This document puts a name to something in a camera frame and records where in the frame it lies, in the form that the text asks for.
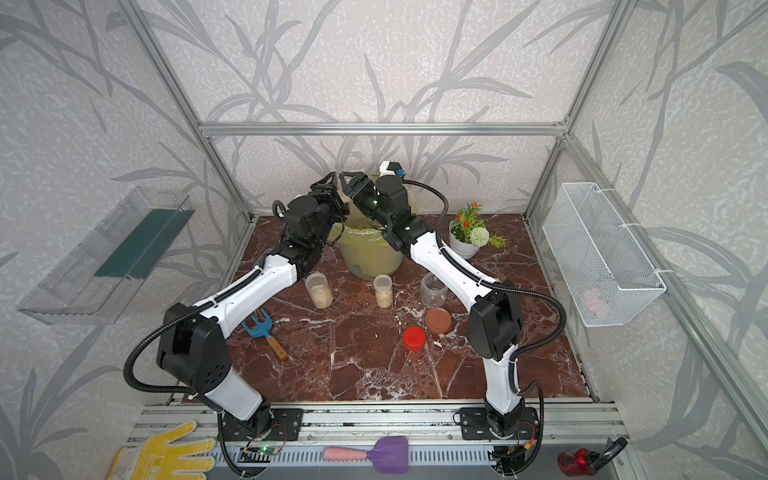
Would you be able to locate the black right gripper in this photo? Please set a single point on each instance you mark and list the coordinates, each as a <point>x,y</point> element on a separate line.
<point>354,185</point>

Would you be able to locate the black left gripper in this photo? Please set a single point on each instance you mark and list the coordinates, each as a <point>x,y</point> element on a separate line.
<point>327,195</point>

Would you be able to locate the glass jar with oatmeal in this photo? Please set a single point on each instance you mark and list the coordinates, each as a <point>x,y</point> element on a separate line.
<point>319,290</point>

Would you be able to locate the small oatmeal jar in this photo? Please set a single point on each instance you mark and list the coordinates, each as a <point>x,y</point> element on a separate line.
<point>383,288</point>

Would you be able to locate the brown-lidded oatmeal jar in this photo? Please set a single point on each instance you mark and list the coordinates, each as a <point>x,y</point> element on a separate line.
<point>433,292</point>

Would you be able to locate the brown jar lid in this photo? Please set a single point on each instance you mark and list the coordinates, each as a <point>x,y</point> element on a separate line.
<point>438,321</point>

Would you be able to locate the red jar lid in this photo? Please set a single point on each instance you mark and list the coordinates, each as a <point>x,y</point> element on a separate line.
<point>414,338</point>

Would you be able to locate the red-lidded oatmeal jar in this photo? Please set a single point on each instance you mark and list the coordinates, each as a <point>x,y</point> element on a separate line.
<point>344,193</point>

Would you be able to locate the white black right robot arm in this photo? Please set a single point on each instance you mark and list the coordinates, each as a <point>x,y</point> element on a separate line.
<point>495,313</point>

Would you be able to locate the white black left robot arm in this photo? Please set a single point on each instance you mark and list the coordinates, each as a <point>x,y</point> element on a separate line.
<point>193,346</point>

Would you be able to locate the yellow plastic bin liner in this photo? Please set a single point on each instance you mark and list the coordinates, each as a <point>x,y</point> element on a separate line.
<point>356,223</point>

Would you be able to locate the potted artificial flower plant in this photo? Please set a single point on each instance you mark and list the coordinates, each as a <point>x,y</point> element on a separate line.
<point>468,233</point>

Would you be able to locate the pink item in basket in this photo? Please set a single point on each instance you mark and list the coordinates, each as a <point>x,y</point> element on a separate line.
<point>595,303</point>

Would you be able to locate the yellow dotted glove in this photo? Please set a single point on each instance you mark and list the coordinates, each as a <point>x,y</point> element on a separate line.
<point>166,456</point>

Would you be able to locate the red black handheld tool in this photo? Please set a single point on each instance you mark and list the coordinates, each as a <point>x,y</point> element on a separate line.
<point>586,462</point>

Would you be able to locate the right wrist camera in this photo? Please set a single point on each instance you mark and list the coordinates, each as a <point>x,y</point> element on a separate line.
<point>391,168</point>

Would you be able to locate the blue wooden-handled garden fork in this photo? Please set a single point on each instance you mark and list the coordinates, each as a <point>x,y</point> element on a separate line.
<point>259,325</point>

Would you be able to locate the clear plastic wall shelf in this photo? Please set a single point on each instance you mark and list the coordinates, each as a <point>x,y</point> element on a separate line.
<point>95,282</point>

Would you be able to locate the purple pink-handled scoop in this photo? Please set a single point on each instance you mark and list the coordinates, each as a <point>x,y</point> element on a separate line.
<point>389,455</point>

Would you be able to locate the white wire mesh basket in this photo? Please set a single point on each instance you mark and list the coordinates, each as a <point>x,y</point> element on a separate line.
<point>595,248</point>

